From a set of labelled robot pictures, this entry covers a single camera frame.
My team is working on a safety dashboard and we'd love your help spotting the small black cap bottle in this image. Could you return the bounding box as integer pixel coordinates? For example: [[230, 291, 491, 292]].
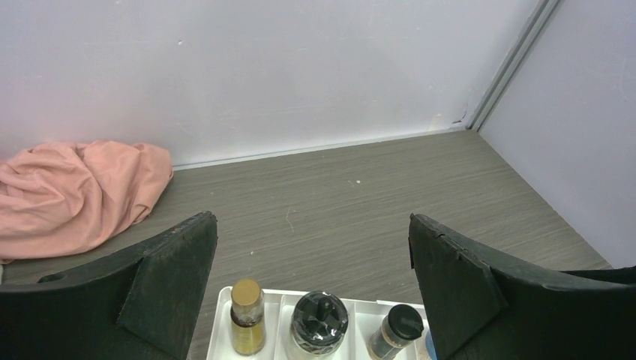
[[367, 304, 425, 359]]

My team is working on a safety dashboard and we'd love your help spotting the pink crumpled cloth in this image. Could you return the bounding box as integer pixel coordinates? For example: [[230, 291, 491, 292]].
[[1, 141, 173, 263]]

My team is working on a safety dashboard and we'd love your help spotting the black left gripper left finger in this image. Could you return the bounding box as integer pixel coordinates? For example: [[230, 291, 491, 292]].
[[1, 211, 218, 359]]

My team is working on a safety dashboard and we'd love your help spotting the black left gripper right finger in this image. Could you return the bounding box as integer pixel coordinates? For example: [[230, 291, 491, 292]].
[[408, 214, 635, 359]]

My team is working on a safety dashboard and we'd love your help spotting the silver lid peppercorn jar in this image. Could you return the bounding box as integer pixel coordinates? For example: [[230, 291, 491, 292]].
[[415, 330, 437, 360]]

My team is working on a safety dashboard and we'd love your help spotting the white divided organizer tray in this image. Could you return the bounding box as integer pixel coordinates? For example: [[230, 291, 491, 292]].
[[207, 286, 429, 360]]

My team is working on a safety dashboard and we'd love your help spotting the taped black lid spice jar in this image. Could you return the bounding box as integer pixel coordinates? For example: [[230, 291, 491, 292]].
[[286, 291, 350, 359]]

